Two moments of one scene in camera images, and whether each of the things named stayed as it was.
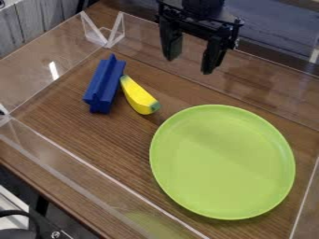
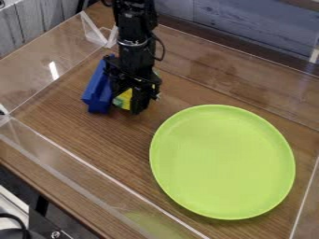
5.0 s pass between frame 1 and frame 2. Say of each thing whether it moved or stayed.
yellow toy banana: moved
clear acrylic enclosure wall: stayed
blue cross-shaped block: stayed
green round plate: stayed
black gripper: moved
